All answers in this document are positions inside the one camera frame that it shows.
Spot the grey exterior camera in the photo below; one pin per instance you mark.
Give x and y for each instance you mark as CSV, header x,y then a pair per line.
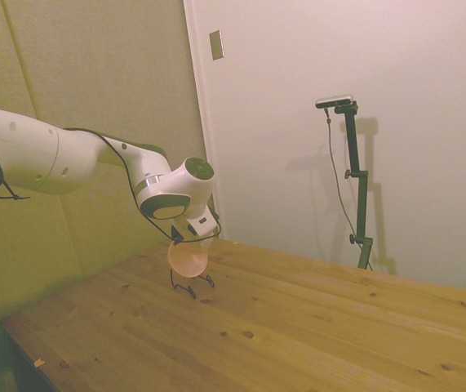
x,y
334,100

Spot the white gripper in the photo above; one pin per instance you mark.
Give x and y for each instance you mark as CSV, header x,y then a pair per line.
x,y
202,222

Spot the grey wall switch plate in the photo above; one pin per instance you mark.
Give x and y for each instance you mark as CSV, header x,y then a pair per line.
x,y
216,45

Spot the dark green camera stand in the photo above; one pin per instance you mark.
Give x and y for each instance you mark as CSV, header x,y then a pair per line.
x,y
359,179

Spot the orange round plate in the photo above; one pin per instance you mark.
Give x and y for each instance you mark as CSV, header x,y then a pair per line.
x,y
187,258

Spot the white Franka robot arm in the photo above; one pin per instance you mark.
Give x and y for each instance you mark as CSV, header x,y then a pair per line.
x,y
53,155

